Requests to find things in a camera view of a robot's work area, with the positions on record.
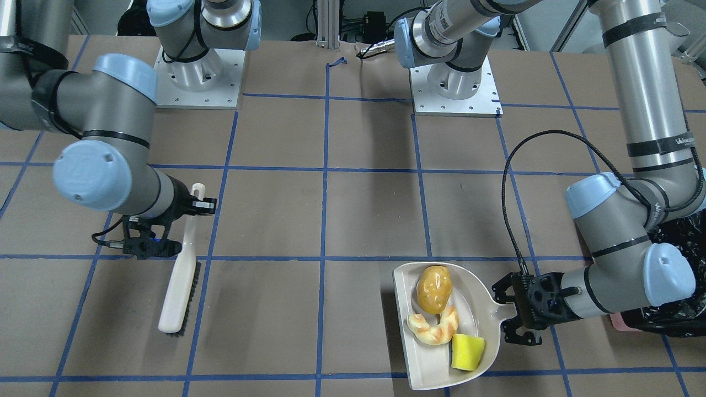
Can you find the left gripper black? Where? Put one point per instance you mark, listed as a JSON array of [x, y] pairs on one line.
[[567, 310]]

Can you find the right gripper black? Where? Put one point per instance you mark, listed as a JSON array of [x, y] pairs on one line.
[[177, 199]]

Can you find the yellow sponge piece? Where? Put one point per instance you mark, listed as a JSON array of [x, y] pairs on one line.
[[466, 351]]

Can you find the beige plastic dustpan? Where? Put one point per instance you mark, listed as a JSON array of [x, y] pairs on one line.
[[429, 366]]

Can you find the toy croissant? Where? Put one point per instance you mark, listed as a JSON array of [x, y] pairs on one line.
[[440, 334]]

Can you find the white hand brush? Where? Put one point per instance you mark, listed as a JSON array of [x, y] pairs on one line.
[[182, 283]]

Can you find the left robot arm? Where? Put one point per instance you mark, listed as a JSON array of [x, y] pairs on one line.
[[613, 213]]

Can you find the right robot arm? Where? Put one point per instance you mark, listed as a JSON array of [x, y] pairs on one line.
[[111, 109]]

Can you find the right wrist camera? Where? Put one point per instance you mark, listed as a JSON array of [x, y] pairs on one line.
[[139, 240]]

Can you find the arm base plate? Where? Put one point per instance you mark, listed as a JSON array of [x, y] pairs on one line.
[[213, 82], [439, 90]]

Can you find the aluminium frame post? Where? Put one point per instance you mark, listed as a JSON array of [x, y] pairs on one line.
[[328, 18]]

